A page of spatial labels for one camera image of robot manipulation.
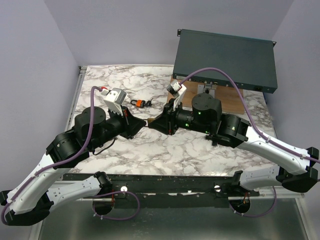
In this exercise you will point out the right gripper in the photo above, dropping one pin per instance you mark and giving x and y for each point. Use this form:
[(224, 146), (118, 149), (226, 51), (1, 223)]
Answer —
[(163, 122)]

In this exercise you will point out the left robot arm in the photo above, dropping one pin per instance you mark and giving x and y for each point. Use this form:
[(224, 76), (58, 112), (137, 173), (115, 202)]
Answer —
[(34, 199)]

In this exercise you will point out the aluminium side rail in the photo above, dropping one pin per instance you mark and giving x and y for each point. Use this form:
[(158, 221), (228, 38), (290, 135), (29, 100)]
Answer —
[(81, 76)]

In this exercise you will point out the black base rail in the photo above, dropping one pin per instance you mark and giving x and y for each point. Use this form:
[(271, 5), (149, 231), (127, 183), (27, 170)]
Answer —
[(163, 192)]

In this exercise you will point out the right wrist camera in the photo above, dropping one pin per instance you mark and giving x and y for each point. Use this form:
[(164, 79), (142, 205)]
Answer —
[(177, 90)]

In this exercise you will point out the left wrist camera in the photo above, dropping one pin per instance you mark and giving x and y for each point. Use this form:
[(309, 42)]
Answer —
[(114, 99)]

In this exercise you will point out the brass padlock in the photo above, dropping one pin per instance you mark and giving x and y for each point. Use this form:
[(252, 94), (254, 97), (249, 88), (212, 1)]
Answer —
[(150, 120)]

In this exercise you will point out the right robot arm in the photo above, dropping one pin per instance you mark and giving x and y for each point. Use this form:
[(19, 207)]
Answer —
[(292, 170)]

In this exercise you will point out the grey lock mount bracket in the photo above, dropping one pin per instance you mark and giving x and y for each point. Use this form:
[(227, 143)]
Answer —
[(206, 88)]

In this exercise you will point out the orange padlock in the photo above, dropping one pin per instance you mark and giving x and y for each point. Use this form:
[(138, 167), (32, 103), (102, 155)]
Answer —
[(138, 103)]

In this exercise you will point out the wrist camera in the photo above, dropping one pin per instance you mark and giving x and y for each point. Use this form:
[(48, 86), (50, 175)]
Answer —
[(114, 99), (177, 90)]

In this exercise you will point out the dark green network switch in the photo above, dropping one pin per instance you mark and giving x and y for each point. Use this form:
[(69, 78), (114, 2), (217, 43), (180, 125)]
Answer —
[(250, 62)]

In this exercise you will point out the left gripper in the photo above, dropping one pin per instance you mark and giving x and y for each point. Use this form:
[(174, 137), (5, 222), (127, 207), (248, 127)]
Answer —
[(133, 124)]

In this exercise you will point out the black T-shaped tool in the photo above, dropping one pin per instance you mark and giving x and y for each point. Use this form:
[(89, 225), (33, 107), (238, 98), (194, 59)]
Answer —
[(215, 139)]

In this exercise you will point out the wooden board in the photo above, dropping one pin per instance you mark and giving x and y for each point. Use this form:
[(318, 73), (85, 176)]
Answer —
[(230, 100)]

